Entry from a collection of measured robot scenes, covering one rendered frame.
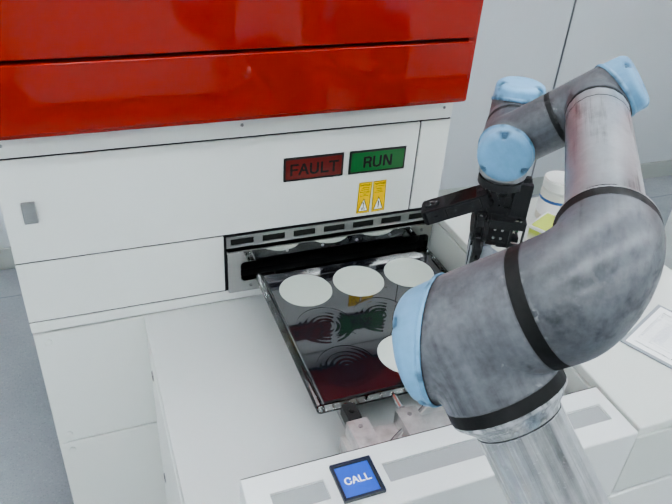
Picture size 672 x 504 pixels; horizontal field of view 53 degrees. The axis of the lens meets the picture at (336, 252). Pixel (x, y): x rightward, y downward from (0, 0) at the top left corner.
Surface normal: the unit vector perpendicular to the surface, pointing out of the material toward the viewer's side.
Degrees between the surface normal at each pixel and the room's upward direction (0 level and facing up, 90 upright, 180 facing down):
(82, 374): 90
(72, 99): 90
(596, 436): 0
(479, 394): 74
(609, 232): 20
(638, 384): 0
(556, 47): 90
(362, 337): 0
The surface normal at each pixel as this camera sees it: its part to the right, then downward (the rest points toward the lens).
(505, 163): -0.31, 0.51
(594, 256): -0.06, -0.43
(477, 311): -0.60, -0.14
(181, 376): 0.07, -0.83
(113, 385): 0.36, 0.54
